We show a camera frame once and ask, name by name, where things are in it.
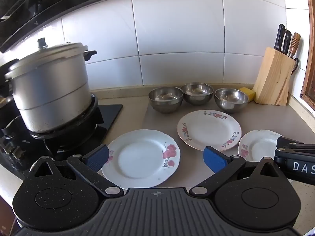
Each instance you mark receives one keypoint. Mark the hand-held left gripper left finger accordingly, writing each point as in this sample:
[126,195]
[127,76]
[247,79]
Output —
[97,157]

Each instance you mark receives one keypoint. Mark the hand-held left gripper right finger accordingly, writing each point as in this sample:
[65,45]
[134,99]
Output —
[215,161]

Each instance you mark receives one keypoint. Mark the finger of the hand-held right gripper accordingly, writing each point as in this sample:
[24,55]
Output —
[290,143]

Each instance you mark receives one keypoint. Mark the small white plate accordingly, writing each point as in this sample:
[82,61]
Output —
[260,145]

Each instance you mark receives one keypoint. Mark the white plate floral rim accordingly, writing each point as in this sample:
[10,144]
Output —
[209,130]

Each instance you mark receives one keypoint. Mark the large white plate pink carnation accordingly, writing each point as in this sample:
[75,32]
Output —
[140,162]

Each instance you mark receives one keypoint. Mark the steel bowl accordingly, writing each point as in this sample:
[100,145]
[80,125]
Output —
[196,95]
[165,103]
[230,104]

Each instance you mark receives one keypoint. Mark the black gas stove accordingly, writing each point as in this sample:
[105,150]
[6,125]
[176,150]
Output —
[73,137]

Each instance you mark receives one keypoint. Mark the grey counter mat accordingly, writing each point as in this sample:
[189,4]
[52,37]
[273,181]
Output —
[162,123]

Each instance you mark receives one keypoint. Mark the yellow sponge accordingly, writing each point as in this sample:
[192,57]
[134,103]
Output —
[248,93]

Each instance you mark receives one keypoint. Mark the wooden knife block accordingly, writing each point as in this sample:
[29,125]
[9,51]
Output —
[273,78]

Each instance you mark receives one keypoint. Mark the aluminium pot with lid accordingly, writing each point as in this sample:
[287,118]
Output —
[49,91]

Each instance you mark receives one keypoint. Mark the brown cabinet front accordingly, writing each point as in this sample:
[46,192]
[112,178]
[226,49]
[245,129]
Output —
[5,213]

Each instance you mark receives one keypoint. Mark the black range hood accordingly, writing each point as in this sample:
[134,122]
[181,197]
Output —
[49,5]

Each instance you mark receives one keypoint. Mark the wooden window frame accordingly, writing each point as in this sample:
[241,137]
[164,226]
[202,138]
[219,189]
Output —
[308,54]

